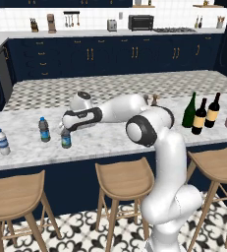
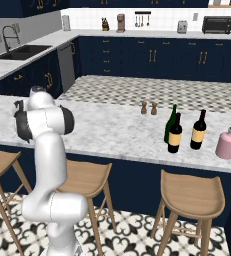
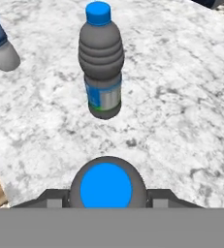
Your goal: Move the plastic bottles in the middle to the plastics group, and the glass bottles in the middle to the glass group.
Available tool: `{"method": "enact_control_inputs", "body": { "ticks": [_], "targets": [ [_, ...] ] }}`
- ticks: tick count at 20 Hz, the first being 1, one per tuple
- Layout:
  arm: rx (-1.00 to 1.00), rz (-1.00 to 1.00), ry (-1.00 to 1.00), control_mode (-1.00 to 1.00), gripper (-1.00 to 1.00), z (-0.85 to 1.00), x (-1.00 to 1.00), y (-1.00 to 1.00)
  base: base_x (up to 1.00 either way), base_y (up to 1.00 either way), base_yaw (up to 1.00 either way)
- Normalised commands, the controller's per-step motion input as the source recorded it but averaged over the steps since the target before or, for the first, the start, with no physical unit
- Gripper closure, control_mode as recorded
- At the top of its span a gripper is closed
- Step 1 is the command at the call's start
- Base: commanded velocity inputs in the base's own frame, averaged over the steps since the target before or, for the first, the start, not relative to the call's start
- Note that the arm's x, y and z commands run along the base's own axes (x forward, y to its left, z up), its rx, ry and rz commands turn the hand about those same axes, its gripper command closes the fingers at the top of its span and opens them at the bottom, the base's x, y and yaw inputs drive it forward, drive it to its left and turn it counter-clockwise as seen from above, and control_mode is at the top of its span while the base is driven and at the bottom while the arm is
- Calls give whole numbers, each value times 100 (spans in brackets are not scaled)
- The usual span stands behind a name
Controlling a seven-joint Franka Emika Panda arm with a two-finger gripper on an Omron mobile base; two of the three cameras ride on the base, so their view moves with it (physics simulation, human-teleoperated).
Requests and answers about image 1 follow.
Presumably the wooden wall shelf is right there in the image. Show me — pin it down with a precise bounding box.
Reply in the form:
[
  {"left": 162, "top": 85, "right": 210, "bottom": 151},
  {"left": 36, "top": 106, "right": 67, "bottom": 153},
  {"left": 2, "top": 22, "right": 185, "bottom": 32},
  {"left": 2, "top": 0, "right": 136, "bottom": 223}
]
[
  {"left": 132, "top": 4, "right": 156, "bottom": 9},
  {"left": 193, "top": 4, "right": 225, "bottom": 9}
]

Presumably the black toaster oven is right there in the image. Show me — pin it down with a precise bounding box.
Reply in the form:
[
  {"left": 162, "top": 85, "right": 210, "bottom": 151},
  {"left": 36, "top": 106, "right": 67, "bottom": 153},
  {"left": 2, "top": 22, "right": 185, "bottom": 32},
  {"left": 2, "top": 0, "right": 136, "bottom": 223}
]
[{"left": 128, "top": 14, "right": 155, "bottom": 32}]

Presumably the dark glass bottle yellow label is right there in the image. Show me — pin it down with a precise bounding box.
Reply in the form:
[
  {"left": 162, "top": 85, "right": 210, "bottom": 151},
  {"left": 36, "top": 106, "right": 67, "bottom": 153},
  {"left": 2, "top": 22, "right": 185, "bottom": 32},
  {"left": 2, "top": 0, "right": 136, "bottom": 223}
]
[
  {"left": 191, "top": 97, "right": 208, "bottom": 136},
  {"left": 203, "top": 92, "right": 222, "bottom": 129}
]

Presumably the brown glass bottle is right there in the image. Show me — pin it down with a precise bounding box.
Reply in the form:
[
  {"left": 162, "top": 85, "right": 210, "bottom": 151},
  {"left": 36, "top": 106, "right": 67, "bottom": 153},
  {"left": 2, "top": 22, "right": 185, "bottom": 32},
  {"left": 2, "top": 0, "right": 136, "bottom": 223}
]
[{"left": 150, "top": 94, "right": 160, "bottom": 107}]

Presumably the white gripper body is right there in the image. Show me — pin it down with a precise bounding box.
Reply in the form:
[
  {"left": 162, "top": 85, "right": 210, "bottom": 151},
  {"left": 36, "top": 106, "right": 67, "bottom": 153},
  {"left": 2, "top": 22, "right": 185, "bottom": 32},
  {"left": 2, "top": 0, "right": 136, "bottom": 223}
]
[{"left": 59, "top": 115, "right": 78, "bottom": 134}]

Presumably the brown coffee grinder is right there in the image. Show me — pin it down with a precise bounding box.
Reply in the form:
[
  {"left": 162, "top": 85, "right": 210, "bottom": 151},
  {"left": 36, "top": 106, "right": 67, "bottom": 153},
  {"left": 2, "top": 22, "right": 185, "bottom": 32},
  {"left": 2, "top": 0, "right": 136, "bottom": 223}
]
[{"left": 46, "top": 13, "right": 58, "bottom": 34}]

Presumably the pot with wooden tools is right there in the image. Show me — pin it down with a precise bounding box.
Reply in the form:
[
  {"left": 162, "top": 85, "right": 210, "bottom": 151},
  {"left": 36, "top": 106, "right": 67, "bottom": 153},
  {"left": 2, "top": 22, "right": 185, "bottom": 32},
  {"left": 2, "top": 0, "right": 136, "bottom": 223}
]
[{"left": 215, "top": 15, "right": 225, "bottom": 30}]

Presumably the navy base cupboard run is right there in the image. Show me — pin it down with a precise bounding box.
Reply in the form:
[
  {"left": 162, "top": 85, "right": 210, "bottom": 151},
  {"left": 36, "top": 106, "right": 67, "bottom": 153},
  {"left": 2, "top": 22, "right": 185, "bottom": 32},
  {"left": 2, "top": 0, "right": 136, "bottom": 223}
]
[{"left": 6, "top": 32, "right": 225, "bottom": 83}]

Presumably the black hob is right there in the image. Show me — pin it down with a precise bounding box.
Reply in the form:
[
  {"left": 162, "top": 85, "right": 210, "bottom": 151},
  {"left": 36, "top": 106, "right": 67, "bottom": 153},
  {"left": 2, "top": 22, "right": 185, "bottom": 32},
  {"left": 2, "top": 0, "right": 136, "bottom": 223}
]
[{"left": 152, "top": 27, "right": 198, "bottom": 33}]

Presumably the navy wall cupboard run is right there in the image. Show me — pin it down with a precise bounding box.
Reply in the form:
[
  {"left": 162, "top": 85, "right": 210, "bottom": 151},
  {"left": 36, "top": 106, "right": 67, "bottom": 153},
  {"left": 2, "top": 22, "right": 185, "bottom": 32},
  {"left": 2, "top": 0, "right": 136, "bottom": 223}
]
[{"left": 0, "top": 0, "right": 134, "bottom": 9}]

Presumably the green glass bottle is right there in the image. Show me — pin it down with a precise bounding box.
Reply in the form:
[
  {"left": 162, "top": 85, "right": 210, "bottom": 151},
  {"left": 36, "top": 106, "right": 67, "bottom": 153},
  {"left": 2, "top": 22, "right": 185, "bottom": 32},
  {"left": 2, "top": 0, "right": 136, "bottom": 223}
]
[{"left": 181, "top": 92, "right": 198, "bottom": 129}]

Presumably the white plastic bottle blue label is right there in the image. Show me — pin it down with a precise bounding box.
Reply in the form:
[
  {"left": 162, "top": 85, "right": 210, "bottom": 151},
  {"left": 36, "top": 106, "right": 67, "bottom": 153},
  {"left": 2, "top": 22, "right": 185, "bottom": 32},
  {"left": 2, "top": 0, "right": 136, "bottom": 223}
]
[{"left": 0, "top": 128, "right": 12, "bottom": 157}]

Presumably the wooden bar stool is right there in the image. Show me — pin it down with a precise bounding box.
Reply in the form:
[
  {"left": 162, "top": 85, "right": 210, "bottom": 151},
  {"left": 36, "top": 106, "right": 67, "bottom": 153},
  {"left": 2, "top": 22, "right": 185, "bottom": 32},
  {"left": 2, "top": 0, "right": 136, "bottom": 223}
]
[
  {"left": 0, "top": 169, "right": 63, "bottom": 252},
  {"left": 185, "top": 145, "right": 227, "bottom": 252},
  {"left": 94, "top": 157, "right": 156, "bottom": 252}
]

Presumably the silver toaster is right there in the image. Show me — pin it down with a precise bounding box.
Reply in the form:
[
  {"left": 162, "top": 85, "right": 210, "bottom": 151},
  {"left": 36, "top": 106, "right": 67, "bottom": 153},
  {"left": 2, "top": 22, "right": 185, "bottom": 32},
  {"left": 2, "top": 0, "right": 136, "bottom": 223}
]
[{"left": 106, "top": 19, "right": 118, "bottom": 32}]

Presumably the dark plastic bottle blue label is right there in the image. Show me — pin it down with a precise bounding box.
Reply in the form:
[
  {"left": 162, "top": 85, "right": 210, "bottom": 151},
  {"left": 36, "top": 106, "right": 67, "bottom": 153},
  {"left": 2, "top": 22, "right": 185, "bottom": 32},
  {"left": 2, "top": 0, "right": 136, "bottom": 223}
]
[{"left": 60, "top": 128, "right": 73, "bottom": 150}]

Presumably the dark plastic bottle blue cap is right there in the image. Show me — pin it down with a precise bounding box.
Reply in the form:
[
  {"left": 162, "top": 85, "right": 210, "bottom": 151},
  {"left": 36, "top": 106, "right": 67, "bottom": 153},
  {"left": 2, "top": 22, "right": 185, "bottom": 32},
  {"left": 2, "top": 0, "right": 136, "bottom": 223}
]
[{"left": 37, "top": 116, "right": 52, "bottom": 144}]

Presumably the knife block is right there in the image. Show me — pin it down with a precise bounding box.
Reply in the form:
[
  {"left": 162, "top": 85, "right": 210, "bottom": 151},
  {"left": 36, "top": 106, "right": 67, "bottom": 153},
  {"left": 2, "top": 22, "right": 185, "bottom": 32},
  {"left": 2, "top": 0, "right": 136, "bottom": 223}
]
[{"left": 28, "top": 17, "right": 40, "bottom": 33}]

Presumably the rail with hanging tools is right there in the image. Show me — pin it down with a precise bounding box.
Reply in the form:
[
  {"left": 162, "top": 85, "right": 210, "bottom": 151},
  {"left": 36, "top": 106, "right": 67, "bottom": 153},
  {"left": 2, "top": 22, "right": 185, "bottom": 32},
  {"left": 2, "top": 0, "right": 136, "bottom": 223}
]
[{"left": 63, "top": 10, "right": 82, "bottom": 29}]

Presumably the grey dishwasher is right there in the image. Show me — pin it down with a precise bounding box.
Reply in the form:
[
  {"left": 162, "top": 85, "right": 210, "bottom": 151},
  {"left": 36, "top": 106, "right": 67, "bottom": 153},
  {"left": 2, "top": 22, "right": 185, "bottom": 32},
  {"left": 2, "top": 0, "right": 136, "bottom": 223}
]
[{"left": 0, "top": 48, "right": 15, "bottom": 103}]

